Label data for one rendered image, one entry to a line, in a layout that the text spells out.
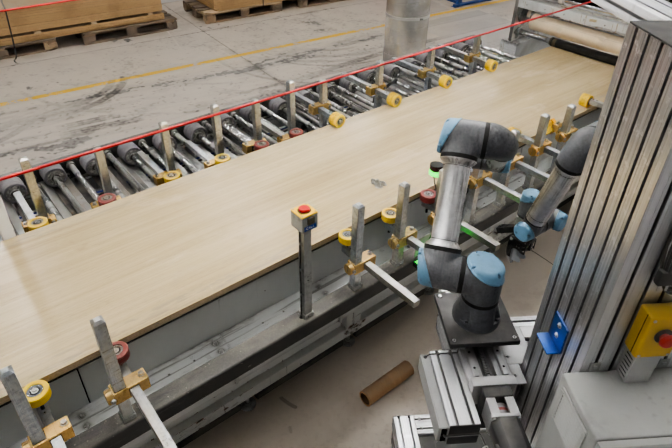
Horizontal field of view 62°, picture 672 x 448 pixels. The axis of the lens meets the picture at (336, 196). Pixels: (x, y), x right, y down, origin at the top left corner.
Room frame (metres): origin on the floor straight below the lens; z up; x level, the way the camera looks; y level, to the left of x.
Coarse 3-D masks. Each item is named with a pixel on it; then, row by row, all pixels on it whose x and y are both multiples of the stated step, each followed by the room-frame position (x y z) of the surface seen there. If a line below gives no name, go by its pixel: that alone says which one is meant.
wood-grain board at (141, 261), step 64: (512, 64) 3.89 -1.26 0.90; (576, 64) 3.91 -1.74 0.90; (320, 128) 2.82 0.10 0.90; (384, 128) 2.84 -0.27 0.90; (192, 192) 2.15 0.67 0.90; (256, 192) 2.16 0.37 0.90; (320, 192) 2.17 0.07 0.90; (384, 192) 2.18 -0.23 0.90; (0, 256) 1.67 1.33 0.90; (64, 256) 1.68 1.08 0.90; (128, 256) 1.68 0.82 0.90; (192, 256) 1.69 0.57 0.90; (256, 256) 1.70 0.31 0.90; (0, 320) 1.33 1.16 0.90; (64, 320) 1.34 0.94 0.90; (128, 320) 1.35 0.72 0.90; (0, 384) 1.07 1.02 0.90
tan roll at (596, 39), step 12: (540, 24) 4.34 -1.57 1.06; (552, 24) 4.27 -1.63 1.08; (564, 24) 4.22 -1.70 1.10; (564, 36) 4.18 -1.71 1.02; (576, 36) 4.10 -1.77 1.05; (588, 36) 4.04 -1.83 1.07; (600, 36) 3.98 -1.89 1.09; (612, 36) 3.94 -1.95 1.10; (600, 48) 3.96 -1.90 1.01; (612, 48) 3.88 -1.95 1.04
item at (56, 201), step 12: (408, 84) 3.86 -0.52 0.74; (348, 96) 3.62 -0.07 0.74; (360, 96) 3.64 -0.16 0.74; (372, 108) 3.44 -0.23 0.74; (312, 120) 3.25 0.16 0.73; (252, 132) 3.06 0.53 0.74; (204, 144) 2.92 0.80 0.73; (48, 192) 2.35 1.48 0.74; (72, 192) 2.36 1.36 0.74; (60, 204) 2.25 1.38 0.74; (84, 204) 2.26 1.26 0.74; (12, 216) 2.14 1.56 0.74; (0, 240) 1.96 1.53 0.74
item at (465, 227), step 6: (426, 204) 2.16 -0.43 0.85; (432, 204) 2.15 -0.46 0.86; (432, 210) 2.13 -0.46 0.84; (462, 222) 2.01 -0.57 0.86; (462, 228) 1.99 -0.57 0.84; (468, 228) 1.97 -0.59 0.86; (474, 228) 1.97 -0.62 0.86; (468, 234) 1.96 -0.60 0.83; (474, 234) 1.94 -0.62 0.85; (480, 234) 1.93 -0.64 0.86; (480, 240) 1.91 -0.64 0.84; (486, 240) 1.89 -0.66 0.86; (492, 240) 1.88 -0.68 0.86; (492, 246) 1.86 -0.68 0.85; (498, 246) 1.86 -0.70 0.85
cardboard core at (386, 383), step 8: (400, 368) 1.82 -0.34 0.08; (408, 368) 1.83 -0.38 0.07; (384, 376) 1.77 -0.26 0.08; (392, 376) 1.77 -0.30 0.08; (400, 376) 1.78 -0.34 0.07; (408, 376) 1.80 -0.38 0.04; (376, 384) 1.72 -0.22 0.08; (384, 384) 1.72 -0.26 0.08; (392, 384) 1.74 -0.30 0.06; (360, 392) 1.69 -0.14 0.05; (368, 392) 1.67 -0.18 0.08; (376, 392) 1.68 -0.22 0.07; (384, 392) 1.70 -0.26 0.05; (368, 400) 1.68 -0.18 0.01; (376, 400) 1.66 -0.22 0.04
